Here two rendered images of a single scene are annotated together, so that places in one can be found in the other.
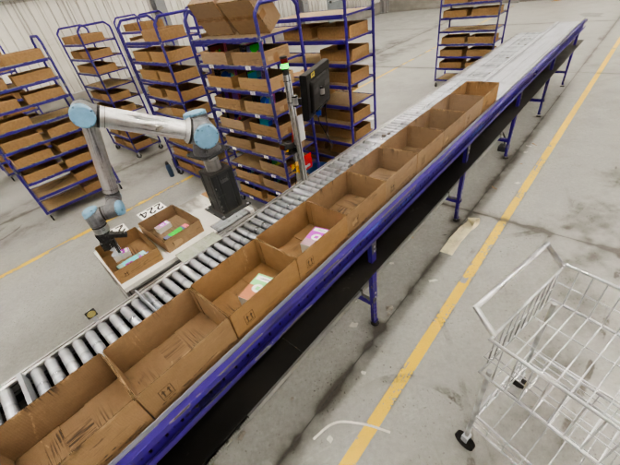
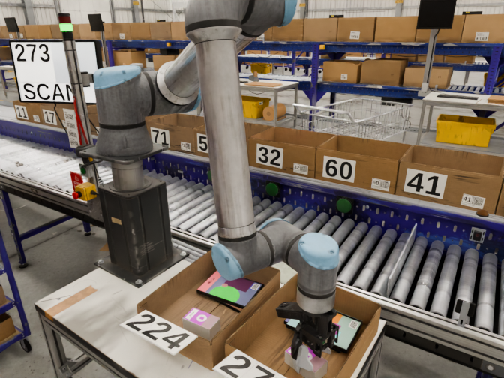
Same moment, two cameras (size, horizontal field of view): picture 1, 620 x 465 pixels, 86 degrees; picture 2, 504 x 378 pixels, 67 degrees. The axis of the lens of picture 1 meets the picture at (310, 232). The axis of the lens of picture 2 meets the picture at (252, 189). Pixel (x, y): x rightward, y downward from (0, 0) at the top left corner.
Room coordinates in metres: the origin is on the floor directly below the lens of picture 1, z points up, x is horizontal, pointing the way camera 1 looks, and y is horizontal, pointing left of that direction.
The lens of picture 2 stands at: (2.11, 1.95, 1.60)
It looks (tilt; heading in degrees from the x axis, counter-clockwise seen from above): 23 degrees down; 255
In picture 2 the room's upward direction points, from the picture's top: 1 degrees counter-clockwise
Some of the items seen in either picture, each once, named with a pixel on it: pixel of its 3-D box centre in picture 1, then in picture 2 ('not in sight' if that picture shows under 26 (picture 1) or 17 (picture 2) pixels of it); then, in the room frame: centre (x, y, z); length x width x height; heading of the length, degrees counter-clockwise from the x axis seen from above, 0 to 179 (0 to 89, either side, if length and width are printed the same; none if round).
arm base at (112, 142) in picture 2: (205, 143); (124, 134); (2.21, 0.59, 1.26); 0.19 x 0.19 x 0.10
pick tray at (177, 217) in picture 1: (171, 227); (214, 298); (1.98, 0.96, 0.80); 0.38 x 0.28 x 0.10; 43
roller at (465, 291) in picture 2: (120, 349); (466, 284); (1.07, 1.04, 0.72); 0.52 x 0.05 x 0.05; 43
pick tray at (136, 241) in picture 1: (128, 253); (307, 336); (1.76, 1.19, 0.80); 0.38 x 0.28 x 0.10; 39
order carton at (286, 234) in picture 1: (304, 238); (292, 151); (1.37, 0.04, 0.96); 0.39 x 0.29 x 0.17; 133
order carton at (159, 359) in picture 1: (174, 346); (449, 176); (0.84, 0.62, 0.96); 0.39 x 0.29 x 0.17; 133
